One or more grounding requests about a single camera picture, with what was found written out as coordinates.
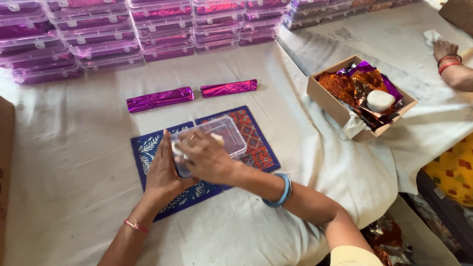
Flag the person's right hand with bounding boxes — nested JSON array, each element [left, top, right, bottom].
[[175, 129, 243, 186]]

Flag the pink thread bracelet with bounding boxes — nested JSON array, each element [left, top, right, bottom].
[[123, 219, 149, 234]]

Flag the purple foil wrapped bar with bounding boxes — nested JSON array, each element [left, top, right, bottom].
[[126, 87, 195, 114], [200, 79, 258, 98]]

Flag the orange foil sheets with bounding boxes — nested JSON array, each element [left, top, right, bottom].
[[318, 69, 389, 119]]

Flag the blue bangle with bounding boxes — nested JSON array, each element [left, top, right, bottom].
[[262, 173, 292, 208]]

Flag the blue leaf print mat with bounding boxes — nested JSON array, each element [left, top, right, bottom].
[[130, 121, 227, 222]]

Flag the open cardboard box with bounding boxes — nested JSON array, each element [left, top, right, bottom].
[[306, 55, 419, 142]]

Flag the stacks of clear foil-filled boxes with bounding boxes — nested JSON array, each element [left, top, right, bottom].
[[0, 0, 420, 85]]

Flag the smudged white table sheet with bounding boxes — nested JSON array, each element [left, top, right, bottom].
[[276, 0, 473, 195]]

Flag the white paper lining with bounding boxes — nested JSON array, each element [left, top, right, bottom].
[[339, 108, 373, 140]]

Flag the red and black bangles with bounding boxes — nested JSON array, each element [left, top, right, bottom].
[[437, 54, 463, 76]]

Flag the person's pale yellow sleeve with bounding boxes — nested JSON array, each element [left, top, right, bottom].
[[330, 245, 386, 266]]

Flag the dark bag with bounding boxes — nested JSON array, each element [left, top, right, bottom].
[[415, 168, 473, 264]]

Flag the white oval soap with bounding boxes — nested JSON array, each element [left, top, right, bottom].
[[366, 90, 396, 113]]

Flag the person's left hand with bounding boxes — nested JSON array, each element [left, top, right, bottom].
[[144, 129, 200, 208]]

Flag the flat brown cardboard panel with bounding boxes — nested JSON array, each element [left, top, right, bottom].
[[0, 95, 16, 266]]

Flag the purple foil sheet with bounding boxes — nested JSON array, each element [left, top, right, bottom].
[[336, 60, 404, 103]]

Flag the white wiping cloth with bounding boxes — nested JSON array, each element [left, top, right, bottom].
[[171, 132, 225, 167]]

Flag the large white table sheet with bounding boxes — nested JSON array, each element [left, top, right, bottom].
[[0, 40, 400, 266]]

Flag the red patterned blue-bordered mat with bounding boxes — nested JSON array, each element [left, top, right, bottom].
[[195, 106, 281, 191]]

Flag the heap of crumpled foil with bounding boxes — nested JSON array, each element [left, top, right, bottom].
[[363, 214, 415, 266]]

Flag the small white cloth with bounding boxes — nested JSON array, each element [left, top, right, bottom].
[[423, 29, 444, 51]]

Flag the brown cardboard carton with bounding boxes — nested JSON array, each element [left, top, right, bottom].
[[438, 0, 473, 27]]

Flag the clear plastic box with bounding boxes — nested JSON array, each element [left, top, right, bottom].
[[170, 115, 248, 179]]

